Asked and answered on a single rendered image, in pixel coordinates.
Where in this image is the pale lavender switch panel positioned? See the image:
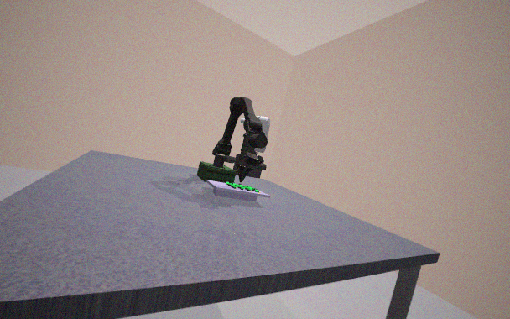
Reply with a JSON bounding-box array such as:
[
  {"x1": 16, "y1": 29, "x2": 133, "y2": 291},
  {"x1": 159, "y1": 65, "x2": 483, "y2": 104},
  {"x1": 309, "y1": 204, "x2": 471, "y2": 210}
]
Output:
[{"x1": 206, "y1": 180, "x2": 270, "y2": 201}]

